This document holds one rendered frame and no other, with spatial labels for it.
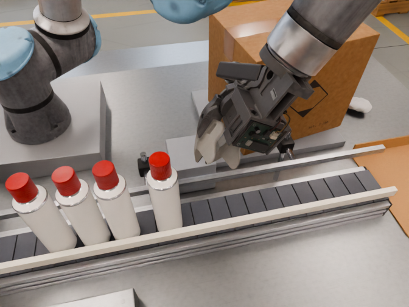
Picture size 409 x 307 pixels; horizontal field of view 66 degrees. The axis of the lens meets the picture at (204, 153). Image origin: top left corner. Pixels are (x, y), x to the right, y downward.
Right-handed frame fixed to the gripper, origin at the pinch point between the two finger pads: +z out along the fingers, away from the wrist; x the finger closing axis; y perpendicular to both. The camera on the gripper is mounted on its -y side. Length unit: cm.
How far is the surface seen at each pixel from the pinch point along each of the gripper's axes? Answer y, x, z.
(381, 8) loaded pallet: -234, 253, -32
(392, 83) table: -37, 74, -16
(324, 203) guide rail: 5.5, 27.5, 0.9
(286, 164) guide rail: -2.1, 20.2, -0.2
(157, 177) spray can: 2.9, -6.8, 4.5
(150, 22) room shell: -274, 63, 90
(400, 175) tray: -2, 55, -6
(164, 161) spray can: 2.1, -7.0, 1.6
